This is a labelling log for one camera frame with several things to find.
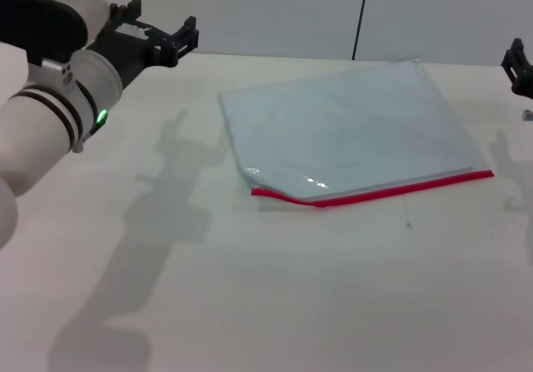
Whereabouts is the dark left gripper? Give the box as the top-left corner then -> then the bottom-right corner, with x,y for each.
88,0 -> 201,91

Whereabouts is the clear red-zipper document bag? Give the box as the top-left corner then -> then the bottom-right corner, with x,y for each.
218,58 -> 496,212

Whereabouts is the thin black pole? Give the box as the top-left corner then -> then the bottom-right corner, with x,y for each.
351,0 -> 372,62

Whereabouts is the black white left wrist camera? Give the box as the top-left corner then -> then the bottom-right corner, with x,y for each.
0,0 -> 110,63

